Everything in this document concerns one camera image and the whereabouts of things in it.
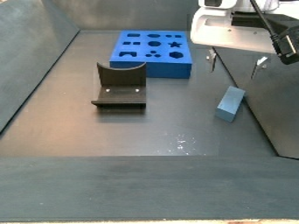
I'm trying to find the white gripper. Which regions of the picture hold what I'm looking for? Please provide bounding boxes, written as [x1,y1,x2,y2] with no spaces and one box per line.
[190,0,299,81]

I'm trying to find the blue foam shape board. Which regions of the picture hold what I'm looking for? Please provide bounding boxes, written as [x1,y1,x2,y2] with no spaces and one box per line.
[110,30,192,79]

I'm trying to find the light blue rectangular block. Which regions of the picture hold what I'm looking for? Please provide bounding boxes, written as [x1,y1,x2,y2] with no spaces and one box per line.
[216,87,246,123]

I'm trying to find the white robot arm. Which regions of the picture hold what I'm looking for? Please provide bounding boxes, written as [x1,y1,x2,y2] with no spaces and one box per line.
[191,0,299,65]

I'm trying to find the black curved fixture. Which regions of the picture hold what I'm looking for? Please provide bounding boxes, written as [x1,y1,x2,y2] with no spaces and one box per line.
[91,63,146,107]

